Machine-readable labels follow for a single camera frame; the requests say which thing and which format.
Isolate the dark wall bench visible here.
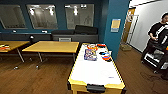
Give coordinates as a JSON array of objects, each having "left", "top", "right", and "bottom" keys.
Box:
[{"left": 0, "top": 32, "right": 53, "bottom": 43}]

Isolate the white framed glass door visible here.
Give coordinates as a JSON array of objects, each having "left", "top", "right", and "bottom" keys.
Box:
[{"left": 129, "top": 14, "right": 142, "bottom": 46}]

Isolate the yellow air hockey table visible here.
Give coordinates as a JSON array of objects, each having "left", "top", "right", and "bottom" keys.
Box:
[{"left": 67, "top": 42, "right": 127, "bottom": 94}]

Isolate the black wheeled cart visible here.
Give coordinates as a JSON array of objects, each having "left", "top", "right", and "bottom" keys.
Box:
[{"left": 141, "top": 33, "right": 168, "bottom": 73}]

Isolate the brown cardboard box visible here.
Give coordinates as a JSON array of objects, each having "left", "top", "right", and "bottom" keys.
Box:
[{"left": 120, "top": 43, "right": 133, "bottom": 52}]

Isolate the blue plastic bowl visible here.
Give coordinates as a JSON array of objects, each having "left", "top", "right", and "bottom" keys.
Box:
[{"left": 100, "top": 50, "right": 112, "bottom": 56}]

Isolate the person in dark clothes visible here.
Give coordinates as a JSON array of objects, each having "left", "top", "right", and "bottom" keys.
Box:
[{"left": 148, "top": 12, "right": 168, "bottom": 51}]

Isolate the orange item on table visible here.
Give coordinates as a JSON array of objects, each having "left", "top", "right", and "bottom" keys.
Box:
[{"left": 0, "top": 44, "right": 11, "bottom": 51}]

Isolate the colourful board game box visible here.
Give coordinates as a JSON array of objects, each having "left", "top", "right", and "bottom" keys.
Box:
[{"left": 83, "top": 48, "right": 98, "bottom": 62}]

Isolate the wooden top office table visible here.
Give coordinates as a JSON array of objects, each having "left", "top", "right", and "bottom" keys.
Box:
[
  {"left": 21, "top": 40, "right": 80, "bottom": 64},
  {"left": 0, "top": 40, "right": 31, "bottom": 63}
]

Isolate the stack of plastic bowls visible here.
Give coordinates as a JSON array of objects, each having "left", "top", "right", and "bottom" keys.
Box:
[{"left": 101, "top": 54, "right": 114, "bottom": 63}]

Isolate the orange red plastic bowl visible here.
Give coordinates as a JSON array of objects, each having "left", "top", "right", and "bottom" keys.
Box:
[{"left": 87, "top": 43, "right": 99, "bottom": 51}]

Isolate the brown wooden door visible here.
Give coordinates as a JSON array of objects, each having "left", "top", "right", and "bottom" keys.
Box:
[{"left": 121, "top": 8, "right": 136, "bottom": 44}]

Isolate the framed yellow wall plaque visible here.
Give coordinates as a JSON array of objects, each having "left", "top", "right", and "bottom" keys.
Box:
[{"left": 110, "top": 18, "right": 122, "bottom": 33}]

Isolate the interior glass window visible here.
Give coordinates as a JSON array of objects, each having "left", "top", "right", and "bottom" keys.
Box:
[
  {"left": 64, "top": 3, "right": 95, "bottom": 30},
  {"left": 0, "top": 4, "right": 28, "bottom": 30},
  {"left": 26, "top": 3, "right": 58, "bottom": 30}
]

